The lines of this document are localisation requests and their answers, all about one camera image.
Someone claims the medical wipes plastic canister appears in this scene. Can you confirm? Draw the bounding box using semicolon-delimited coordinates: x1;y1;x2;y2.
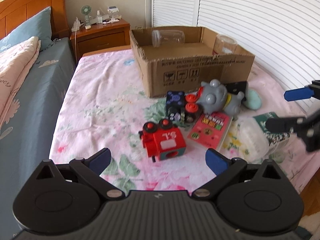
237;112;292;163

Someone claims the pink red book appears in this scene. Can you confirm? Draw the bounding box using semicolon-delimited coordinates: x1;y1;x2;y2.
188;112;233;151

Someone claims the red toy cube robot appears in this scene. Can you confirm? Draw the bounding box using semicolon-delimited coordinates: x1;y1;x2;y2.
138;118;186;163

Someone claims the grey elephant toy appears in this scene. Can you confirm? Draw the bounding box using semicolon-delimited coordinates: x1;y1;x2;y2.
196;79;245;116

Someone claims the black toy cube robot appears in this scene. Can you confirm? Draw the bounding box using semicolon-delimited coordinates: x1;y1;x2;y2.
165;90;203;124

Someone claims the teal oval object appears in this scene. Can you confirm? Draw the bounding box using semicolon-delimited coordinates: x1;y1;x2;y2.
243;88;262;111

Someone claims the black rectangular case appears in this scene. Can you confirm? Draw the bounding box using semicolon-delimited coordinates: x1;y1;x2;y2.
225;81;248;100

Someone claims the blue bed sheet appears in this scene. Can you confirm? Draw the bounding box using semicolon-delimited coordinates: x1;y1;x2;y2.
1;38;76;239

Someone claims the cardboard box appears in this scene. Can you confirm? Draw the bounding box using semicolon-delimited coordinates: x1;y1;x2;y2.
130;26;255;98

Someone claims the pink floral quilt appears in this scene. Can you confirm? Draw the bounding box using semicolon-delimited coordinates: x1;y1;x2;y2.
1;36;41;120

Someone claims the wooden nightstand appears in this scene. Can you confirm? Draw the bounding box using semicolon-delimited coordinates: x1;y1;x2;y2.
70;19;130;61

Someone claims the white power strip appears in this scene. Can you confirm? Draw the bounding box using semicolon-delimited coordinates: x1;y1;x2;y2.
71;18;81;33

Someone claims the clear plastic jar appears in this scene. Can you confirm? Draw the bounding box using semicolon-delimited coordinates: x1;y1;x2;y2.
151;29;185;48

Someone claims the clear spray bottle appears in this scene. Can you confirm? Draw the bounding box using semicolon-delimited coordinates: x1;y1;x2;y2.
96;10;103;24

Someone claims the blue pillow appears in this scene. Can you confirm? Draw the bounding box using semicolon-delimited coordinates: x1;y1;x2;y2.
1;7;52;52

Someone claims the small green desk fan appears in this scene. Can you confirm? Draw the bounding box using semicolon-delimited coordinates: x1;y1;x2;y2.
80;5;92;30

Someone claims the white box on nightstand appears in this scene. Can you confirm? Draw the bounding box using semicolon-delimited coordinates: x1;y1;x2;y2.
107;5;119;18

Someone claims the wooden headboard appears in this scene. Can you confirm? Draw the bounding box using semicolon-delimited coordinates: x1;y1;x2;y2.
0;0;70;38

